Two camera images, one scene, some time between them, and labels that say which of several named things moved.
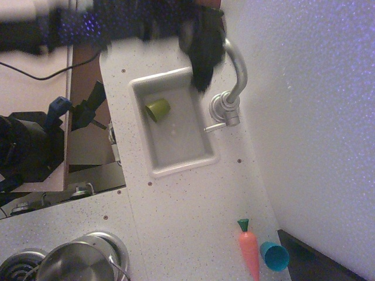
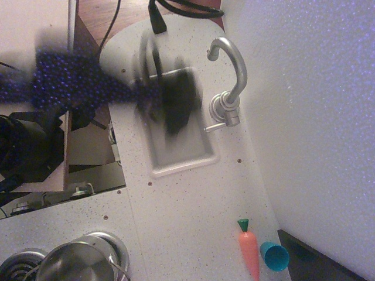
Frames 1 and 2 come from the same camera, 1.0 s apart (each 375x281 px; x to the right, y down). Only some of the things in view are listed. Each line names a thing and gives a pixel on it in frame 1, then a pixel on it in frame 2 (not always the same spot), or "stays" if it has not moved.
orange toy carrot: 248,246 stays
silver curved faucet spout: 243,69 stays
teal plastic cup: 275,256 stays
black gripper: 202,34 -> 173,95
